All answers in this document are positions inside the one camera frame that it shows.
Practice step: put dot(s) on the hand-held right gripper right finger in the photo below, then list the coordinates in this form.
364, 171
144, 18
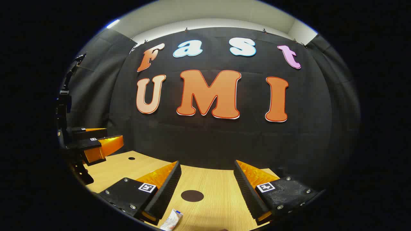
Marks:
247, 192

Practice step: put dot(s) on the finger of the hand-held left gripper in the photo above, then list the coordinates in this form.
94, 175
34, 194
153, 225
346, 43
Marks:
90, 146
86, 133

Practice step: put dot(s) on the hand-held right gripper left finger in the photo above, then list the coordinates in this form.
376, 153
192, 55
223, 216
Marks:
167, 192

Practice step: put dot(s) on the dark brown round coaster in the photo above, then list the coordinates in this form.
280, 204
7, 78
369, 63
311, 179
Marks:
192, 195

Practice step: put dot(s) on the white toothpaste tube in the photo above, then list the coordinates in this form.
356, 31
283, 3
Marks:
171, 220

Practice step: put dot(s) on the wooden desktop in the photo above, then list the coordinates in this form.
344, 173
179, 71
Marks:
208, 215

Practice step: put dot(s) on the black backdrop cloth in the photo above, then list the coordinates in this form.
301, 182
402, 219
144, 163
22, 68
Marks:
205, 141

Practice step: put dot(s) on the ceiling light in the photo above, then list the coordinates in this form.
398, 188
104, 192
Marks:
113, 23

